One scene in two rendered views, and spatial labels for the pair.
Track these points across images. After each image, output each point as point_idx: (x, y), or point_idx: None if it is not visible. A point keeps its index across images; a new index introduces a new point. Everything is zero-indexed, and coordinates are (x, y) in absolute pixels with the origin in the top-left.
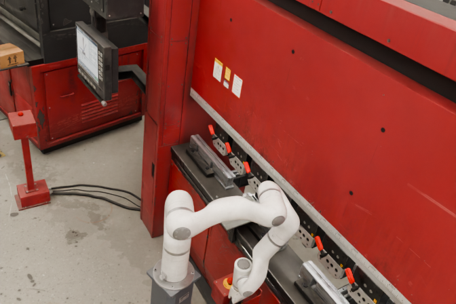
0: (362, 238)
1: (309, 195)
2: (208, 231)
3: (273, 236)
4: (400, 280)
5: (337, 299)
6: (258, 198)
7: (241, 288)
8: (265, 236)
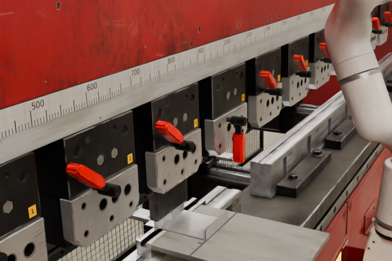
0: None
1: (263, 8)
2: None
3: (376, 59)
4: None
5: (297, 135)
6: (168, 210)
7: None
8: (375, 78)
